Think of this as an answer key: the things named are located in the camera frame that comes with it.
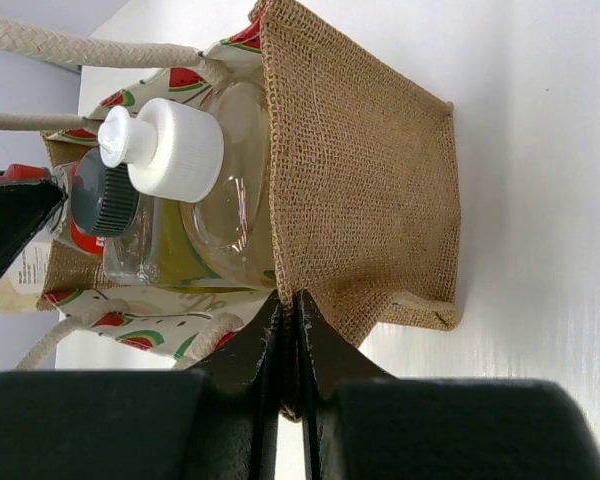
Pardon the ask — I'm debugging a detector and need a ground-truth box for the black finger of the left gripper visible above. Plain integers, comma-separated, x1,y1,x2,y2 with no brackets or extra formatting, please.
0,179,66,278

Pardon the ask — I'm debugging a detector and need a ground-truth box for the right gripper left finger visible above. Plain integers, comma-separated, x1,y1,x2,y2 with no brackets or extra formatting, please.
0,298,281,479

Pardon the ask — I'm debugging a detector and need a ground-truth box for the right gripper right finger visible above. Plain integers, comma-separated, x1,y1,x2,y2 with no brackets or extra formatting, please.
294,291,600,479

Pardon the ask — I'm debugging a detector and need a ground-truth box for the burlap watermelon canvas bag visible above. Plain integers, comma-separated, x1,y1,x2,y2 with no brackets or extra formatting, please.
0,1,461,371

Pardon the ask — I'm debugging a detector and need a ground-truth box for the red cap yellow bottle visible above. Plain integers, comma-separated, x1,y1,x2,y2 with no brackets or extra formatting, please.
0,162,105,314

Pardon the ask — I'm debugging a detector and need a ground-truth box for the grey cap clear bottle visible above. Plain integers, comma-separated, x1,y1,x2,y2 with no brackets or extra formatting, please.
70,148,197,287

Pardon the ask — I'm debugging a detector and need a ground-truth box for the white cap clear bottle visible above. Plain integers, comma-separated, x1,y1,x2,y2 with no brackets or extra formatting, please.
98,77,276,289

